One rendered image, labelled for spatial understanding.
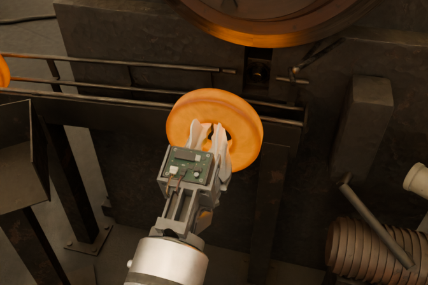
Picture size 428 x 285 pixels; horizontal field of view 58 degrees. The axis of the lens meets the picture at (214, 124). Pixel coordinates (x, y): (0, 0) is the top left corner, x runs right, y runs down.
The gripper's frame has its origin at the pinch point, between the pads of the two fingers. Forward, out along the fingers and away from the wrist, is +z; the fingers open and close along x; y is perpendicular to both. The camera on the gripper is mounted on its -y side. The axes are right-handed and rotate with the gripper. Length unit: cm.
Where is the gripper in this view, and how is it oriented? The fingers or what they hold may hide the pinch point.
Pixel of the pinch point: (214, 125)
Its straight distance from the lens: 60.7
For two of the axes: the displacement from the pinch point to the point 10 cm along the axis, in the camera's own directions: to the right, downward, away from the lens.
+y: -0.7, -5.5, -8.4
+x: -9.7, -1.6, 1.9
